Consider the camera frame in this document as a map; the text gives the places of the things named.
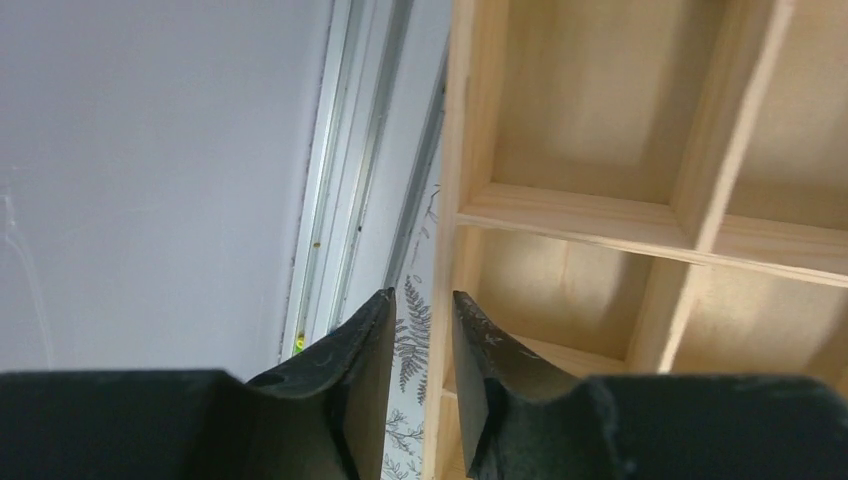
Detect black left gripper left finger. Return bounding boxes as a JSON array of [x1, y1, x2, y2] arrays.
[[1, 288, 396, 479]]

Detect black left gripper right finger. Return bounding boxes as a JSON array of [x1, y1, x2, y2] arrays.
[[452, 291, 847, 479]]

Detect wooden compartment tray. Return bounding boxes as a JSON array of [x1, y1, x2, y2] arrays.
[[422, 1, 847, 479]]

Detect floral table cloth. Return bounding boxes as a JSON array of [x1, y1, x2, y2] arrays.
[[381, 145, 446, 480]]

